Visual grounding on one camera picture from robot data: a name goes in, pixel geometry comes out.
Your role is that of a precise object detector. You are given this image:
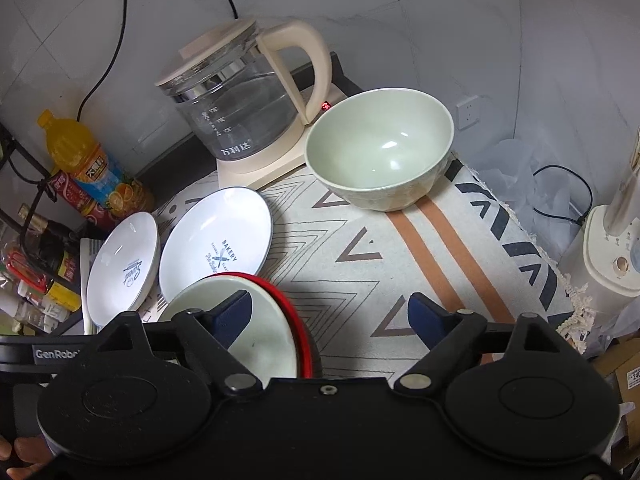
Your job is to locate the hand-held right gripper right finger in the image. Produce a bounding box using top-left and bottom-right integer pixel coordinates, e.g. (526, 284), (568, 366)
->
(392, 292), (567, 392)

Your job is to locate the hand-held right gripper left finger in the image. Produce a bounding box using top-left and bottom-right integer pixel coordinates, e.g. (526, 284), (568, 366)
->
(95, 291), (263, 394)

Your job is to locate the red-rimmed white bowl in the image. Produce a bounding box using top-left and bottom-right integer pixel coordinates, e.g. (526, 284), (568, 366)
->
(157, 271), (316, 381)

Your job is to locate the white plate crossed utensils print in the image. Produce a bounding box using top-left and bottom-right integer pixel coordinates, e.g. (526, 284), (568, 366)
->
(159, 186), (274, 306)

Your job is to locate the white plate script print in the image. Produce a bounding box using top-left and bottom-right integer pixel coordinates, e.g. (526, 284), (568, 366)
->
(86, 211), (161, 328)

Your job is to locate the pale green bowl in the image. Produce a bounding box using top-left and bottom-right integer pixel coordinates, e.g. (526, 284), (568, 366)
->
(305, 87), (455, 212)

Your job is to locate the person's left hand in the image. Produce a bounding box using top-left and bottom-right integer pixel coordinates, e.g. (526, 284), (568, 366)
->
(0, 434), (55, 480)

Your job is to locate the patterned tablecloth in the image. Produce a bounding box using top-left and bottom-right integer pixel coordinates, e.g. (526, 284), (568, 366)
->
(80, 160), (591, 381)

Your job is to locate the dark soy sauce bottle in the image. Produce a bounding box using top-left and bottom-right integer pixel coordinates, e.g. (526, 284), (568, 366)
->
(20, 205), (81, 286)

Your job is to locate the clear plastic bag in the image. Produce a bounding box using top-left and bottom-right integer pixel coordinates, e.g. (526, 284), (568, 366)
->
(475, 137), (596, 241)

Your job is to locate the red drink can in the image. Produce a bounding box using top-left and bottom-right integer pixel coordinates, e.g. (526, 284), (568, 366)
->
(47, 170), (118, 231)

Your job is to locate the white standing appliance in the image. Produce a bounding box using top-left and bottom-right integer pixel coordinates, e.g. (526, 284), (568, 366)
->
(557, 130), (640, 306)

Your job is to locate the orange juice bottle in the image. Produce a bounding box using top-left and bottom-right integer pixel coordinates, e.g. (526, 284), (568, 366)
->
(37, 109), (156, 216)

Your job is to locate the cardboard box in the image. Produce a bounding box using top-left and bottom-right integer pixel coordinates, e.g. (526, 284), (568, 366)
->
(595, 335), (640, 461)

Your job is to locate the clear bottle red handle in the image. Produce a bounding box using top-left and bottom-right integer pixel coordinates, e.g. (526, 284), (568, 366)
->
(5, 250), (82, 313)

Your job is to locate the black wire rack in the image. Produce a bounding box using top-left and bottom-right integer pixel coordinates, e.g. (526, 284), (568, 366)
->
(0, 125), (86, 336)

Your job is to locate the thin black cable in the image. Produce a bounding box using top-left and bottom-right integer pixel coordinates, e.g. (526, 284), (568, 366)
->
(532, 165), (594, 226)

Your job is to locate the white wall socket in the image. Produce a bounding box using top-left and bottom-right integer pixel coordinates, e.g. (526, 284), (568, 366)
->
(456, 95), (482, 127)

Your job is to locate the glass kettle cream handle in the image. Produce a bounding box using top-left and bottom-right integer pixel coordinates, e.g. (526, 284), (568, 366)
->
(154, 17), (333, 161)

